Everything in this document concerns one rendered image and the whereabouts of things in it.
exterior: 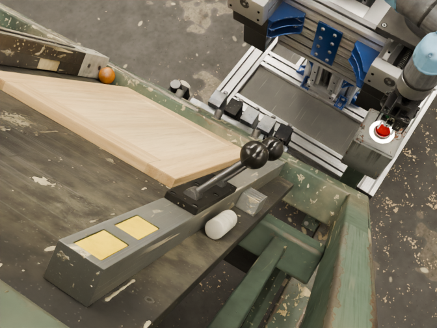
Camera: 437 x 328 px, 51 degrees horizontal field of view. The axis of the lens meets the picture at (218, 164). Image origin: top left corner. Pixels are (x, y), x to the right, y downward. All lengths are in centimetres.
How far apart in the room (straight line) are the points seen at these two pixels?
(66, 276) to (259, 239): 62
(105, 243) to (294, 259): 61
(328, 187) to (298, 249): 35
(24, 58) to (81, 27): 163
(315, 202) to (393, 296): 100
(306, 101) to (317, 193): 96
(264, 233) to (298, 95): 130
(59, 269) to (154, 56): 223
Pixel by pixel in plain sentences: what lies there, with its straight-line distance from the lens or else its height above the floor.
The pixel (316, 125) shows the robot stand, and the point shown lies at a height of 21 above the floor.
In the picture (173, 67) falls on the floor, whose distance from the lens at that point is 255.
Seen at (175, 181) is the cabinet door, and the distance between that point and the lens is 79.
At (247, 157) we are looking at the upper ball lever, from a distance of 59.
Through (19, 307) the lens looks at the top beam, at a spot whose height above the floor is 188.
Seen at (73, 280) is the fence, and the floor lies 170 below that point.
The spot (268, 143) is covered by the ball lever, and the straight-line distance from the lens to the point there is 71.
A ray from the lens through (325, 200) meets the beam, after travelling 130.
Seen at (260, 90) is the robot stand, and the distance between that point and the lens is 221.
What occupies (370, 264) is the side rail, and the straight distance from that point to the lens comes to 77.
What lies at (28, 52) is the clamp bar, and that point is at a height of 120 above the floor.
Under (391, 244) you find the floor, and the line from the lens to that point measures 227.
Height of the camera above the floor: 210
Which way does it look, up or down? 68 degrees down
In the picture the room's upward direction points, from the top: 5 degrees counter-clockwise
